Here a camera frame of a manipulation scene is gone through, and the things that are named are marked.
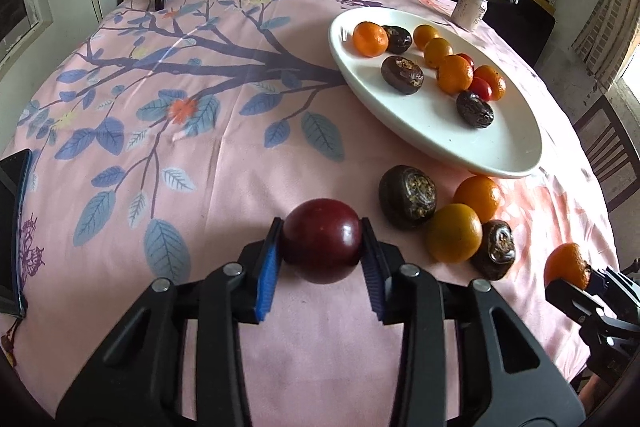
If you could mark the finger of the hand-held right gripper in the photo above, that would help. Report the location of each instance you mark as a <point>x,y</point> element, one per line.
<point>570,299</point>
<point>617,287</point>

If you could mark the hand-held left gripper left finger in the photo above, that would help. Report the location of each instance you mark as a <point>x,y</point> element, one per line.
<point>267,272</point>

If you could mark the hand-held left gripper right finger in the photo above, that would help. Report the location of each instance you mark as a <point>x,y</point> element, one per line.
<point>372,272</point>

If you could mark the dark red plum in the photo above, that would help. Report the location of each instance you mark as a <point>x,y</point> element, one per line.
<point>322,239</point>

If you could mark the dark purple mangosteen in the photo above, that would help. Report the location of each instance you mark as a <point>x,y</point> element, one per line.
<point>495,249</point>
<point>475,108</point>
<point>402,74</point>
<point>398,39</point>
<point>407,196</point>

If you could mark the yellowish tangerine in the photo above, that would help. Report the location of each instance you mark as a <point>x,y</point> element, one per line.
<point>454,233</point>

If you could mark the white round plate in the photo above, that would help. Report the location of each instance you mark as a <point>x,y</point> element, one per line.
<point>450,142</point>

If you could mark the small red fruit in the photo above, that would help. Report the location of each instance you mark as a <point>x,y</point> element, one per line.
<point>481,89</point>
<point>467,58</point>

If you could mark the pink floral tablecloth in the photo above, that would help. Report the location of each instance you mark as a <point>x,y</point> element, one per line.
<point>200,157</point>

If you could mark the dark wooden slat chair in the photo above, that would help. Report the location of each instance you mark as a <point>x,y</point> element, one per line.
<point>610,152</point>

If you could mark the bright window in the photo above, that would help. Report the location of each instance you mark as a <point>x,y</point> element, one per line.
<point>631,82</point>

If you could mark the black smartphone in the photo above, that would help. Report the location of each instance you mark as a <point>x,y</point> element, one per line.
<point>12,232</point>

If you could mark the beige patterned curtain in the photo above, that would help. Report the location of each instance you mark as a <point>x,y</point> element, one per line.
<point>605,17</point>

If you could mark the pale drink can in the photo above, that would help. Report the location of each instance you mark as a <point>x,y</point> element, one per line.
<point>470,11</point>

